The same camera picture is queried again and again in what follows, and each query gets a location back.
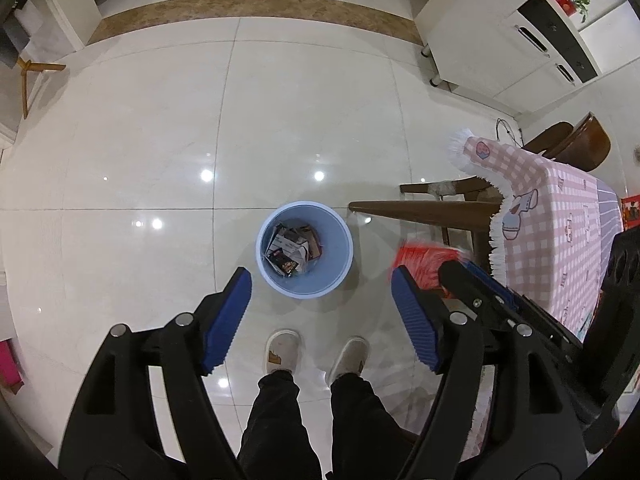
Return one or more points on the pile of paper wrappers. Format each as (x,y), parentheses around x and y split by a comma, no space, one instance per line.
(290,252)

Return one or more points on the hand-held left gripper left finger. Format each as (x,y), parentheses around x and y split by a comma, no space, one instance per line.
(227,320)

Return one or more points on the beige slipper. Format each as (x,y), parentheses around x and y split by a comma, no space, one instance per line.
(350,357)
(282,352)

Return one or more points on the dark wooden chair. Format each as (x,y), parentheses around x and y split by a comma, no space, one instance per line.
(425,212)

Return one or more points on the person's right leg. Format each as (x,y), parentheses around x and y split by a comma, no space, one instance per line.
(365,430)

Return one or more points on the person's leg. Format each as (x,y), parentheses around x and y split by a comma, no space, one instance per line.
(277,430)
(365,430)

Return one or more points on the red plastic packet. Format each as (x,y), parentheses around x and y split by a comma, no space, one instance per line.
(425,260)

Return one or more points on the small green plant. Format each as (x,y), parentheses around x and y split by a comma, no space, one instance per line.
(581,2)

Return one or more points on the pink box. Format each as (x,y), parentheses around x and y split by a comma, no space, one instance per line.
(10,365)

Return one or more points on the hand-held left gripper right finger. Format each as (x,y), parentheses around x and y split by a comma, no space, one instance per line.
(415,320)

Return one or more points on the red cardboard box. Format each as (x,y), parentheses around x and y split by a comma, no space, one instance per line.
(631,207)

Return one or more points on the pink grey checked tablecloth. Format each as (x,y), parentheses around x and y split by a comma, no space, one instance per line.
(550,220)

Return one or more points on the brown wooden chair back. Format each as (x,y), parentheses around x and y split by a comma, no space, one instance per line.
(580,145)

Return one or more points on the person's left leg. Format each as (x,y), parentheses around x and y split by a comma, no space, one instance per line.
(277,430)

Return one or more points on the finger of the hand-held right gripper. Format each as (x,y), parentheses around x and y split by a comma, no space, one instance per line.
(500,287)
(460,282)

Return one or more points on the blue round trash bin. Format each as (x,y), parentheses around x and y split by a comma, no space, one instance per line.
(330,260)

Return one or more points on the wooden stand legs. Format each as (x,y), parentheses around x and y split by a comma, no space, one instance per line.
(40,66)

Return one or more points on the white cabinet with black panel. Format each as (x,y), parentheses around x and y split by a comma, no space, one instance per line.
(480,25)

